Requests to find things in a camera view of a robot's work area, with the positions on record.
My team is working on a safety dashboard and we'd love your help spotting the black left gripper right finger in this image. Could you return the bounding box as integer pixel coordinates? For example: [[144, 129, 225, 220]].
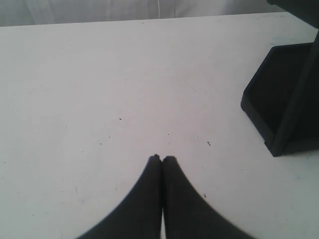
[[162, 156, 252, 239]]

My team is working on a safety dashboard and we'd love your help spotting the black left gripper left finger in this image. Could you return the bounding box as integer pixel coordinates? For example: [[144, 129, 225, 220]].
[[80, 154, 162, 239]]

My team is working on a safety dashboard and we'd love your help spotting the black metal shelf rack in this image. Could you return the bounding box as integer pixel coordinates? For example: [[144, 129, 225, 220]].
[[240, 0, 319, 158]]

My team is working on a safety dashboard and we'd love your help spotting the white backdrop curtain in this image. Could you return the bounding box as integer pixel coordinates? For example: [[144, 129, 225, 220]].
[[0, 0, 282, 26]]

